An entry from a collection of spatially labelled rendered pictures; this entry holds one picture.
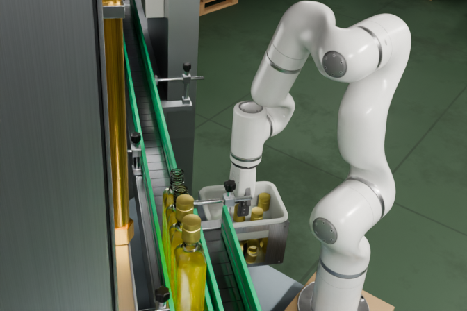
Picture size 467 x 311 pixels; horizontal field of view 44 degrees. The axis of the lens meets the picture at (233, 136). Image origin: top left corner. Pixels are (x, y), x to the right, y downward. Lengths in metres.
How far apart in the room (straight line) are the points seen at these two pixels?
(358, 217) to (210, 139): 2.47
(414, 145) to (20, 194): 3.68
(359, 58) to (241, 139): 0.49
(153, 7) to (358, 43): 1.21
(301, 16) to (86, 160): 0.90
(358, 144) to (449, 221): 2.23
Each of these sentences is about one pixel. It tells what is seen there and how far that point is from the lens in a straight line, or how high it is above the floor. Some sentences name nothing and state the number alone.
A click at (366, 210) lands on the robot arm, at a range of 1.31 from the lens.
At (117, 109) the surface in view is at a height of 1.75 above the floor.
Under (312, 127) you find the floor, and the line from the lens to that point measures 3.92.
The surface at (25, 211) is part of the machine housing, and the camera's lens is 0.39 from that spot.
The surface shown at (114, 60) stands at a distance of 0.56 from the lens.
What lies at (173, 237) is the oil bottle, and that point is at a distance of 1.16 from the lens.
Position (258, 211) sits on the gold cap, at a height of 0.98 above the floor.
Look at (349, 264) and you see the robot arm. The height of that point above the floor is 1.07.
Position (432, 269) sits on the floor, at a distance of 3.09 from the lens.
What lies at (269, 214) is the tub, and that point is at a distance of 1.71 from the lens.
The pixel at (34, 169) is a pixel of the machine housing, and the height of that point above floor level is 1.83.
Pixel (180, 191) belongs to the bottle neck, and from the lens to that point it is 1.19.
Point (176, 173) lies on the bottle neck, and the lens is 1.24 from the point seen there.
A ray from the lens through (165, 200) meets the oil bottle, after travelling 1.24.
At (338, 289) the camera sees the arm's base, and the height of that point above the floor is 0.98.
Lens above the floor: 2.05
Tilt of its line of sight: 33 degrees down
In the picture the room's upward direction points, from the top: 5 degrees clockwise
